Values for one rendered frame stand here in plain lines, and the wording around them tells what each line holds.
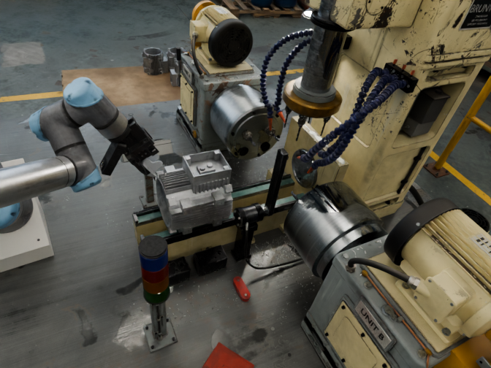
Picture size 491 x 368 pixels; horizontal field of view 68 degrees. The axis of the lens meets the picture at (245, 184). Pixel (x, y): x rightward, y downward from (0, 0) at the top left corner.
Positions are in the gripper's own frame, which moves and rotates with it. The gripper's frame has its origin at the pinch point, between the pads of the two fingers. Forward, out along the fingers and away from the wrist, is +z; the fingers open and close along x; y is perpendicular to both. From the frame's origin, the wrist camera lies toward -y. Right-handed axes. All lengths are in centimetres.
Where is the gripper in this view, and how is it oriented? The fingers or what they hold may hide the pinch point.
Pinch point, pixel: (151, 174)
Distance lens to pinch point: 114.2
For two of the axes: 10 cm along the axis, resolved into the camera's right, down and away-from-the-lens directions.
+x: -4.4, -6.5, 6.2
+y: 8.3, -5.5, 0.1
